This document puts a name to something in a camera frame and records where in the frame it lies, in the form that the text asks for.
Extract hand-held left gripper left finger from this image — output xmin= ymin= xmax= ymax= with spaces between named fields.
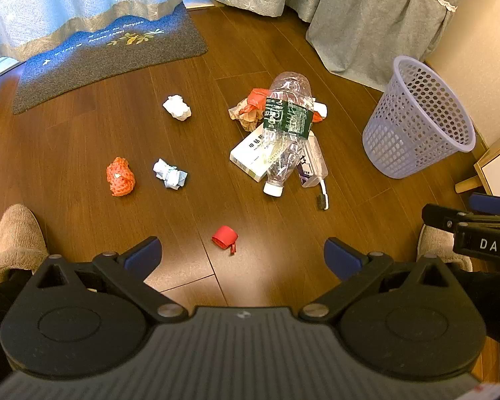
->
xmin=29 ymin=237 xmax=188 ymax=324

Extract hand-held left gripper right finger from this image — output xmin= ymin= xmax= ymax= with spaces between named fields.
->
xmin=300 ymin=237 xmax=463 ymax=324

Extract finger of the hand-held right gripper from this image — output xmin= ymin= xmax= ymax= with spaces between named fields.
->
xmin=468 ymin=193 xmax=500 ymax=217
xmin=422 ymin=203 xmax=500 ymax=234

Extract white toothbrush grey bristles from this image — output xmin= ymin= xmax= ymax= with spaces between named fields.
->
xmin=312 ymin=177 xmax=331 ymax=211

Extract lavender plastic mesh basket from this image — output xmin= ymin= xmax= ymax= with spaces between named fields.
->
xmin=362 ymin=55 xmax=477 ymax=180

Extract clear plastic floss pick box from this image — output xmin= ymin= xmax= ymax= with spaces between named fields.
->
xmin=298 ymin=130 xmax=329 ymax=187

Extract white medicine box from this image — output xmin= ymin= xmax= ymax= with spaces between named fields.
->
xmin=229 ymin=133 xmax=276 ymax=183

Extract clear plastic bottle green label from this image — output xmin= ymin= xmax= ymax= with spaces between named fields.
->
xmin=262 ymin=72 xmax=316 ymax=197

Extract beige paper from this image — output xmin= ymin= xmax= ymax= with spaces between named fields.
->
xmin=228 ymin=97 xmax=264 ymax=132

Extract red plastic bag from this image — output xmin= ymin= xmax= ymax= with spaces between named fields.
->
xmin=237 ymin=87 xmax=328 ymax=124

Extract person's right beige slipper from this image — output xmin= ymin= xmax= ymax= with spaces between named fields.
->
xmin=417 ymin=224 xmax=474 ymax=274

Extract person's beige slipper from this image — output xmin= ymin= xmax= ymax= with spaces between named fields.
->
xmin=417 ymin=224 xmax=474 ymax=274
xmin=0 ymin=204 xmax=50 ymax=289

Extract light wooden furniture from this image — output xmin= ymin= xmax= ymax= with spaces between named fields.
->
xmin=455 ymin=132 xmax=500 ymax=197

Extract person's right leg black trousers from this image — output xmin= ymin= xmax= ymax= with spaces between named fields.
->
xmin=453 ymin=267 xmax=500 ymax=349

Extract person's leg black trousers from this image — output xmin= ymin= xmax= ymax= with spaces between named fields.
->
xmin=453 ymin=267 xmax=500 ymax=349
xmin=0 ymin=267 xmax=35 ymax=389

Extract orange foam fruit net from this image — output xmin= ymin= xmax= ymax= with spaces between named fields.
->
xmin=106 ymin=157 xmax=136 ymax=198

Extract small red rubber scrap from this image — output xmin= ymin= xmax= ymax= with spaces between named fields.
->
xmin=211 ymin=225 xmax=238 ymax=255

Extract blue and white crumpled paper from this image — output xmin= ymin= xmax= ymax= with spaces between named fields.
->
xmin=153 ymin=158 xmax=189 ymax=191

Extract person's left beige slipper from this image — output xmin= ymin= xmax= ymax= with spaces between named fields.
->
xmin=0 ymin=204 xmax=50 ymax=289

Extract person's left leg black trousers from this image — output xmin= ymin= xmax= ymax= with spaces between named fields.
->
xmin=0 ymin=267 xmax=35 ymax=389

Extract grey and blue door mat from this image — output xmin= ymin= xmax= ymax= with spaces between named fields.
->
xmin=12 ymin=6 xmax=209 ymax=116

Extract grey-green bed skirt lace trim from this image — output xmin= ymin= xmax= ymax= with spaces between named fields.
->
xmin=306 ymin=0 xmax=459 ymax=92

